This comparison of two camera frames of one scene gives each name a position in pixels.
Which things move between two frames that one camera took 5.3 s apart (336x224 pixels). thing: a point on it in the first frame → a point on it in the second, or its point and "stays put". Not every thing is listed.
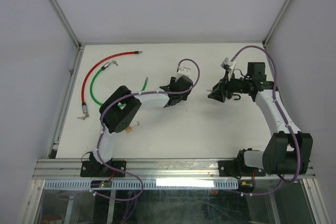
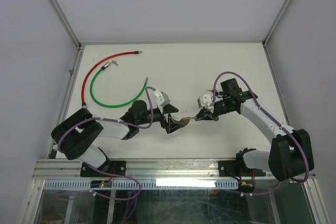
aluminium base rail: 153,169 stays put
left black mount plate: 93,169 stays put
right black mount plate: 228,168 stays put
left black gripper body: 184,97 → 158,116
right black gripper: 218,94 → 202,115
